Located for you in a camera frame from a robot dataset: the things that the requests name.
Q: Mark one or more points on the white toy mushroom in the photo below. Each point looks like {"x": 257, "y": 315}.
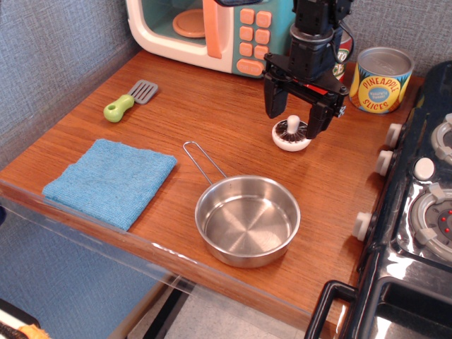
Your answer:
{"x": 291, "y": 134}

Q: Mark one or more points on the white stove knob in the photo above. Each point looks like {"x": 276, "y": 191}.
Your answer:
{"x": 383, "y": 162}
{"x": 393, "y": 134}
{"x": 361, "y": 225}

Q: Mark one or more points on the white stove knob top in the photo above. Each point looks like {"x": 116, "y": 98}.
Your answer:
{"x": 393, "y": 134}

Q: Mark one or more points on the black toy stove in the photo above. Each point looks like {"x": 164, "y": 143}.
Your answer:
{"x": 403, "y": 289}

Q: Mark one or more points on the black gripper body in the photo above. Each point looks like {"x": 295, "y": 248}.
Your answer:
{"x": 309, "y": 66}

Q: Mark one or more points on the tomato sauce can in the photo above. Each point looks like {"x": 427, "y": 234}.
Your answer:
{"x": 344, "y": 53}

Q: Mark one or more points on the white stove knob bottom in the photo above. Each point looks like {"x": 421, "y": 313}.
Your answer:
{"x": 361, "y": 225}

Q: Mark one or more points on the teal toy microwave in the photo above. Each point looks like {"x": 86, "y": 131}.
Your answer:
{"x": 236, "y": 37}

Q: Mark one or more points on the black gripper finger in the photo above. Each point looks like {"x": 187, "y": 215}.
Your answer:
{"x": 320, "y": 116}
{"x": 275, "y": 94}

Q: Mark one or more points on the pineapple slices can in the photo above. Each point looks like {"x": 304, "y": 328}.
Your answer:
{"x": 380, "y": 79}

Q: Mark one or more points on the blue folded cloth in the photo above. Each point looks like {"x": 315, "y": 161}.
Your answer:
{"x": 112, "y": 182}

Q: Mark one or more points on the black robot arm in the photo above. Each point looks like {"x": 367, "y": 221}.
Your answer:
{"x": 317, "y": 17}

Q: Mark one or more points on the white stove knob middle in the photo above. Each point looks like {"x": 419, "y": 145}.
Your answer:
{"x": 383, "y": 162}

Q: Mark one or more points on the grey stove burner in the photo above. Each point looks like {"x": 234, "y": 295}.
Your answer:
{"x": 430, "y": 219}
{"x": 441, "y": 150}

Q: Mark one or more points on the grey stove burner back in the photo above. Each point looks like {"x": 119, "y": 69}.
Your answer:
{"x": 441, "y": 150}

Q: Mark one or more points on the silver pot with handle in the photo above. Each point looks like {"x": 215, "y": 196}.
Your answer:
{"x": 247, "y": 221}

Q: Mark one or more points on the orange fuzzy object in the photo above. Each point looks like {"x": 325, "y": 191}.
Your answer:
{"x": 33, "y": 332}

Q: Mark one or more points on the clear acrylic table guard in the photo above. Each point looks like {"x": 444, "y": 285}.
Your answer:
{"x": 169, "y": 239}

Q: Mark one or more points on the grey stove burner front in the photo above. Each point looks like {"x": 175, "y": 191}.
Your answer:
{"x": 430, "y": 219}

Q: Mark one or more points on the white round stove button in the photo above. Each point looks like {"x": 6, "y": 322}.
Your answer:
{"x": 424, "y": 169}

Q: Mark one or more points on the green handled grey spatula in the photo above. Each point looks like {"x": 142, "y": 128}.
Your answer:
{"x": 140, "y": 93}

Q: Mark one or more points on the orange microwave turntable plate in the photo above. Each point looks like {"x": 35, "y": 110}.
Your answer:
{"x": 189, "y": 23}

